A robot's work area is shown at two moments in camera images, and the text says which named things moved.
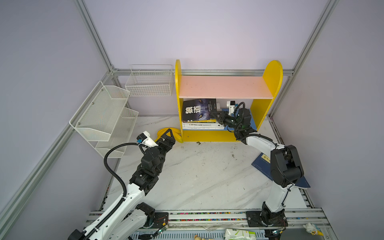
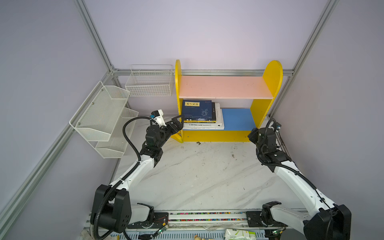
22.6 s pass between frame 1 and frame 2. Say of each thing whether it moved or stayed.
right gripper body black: moved
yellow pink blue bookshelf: stayed
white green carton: stayed
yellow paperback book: stayed
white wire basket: stayed
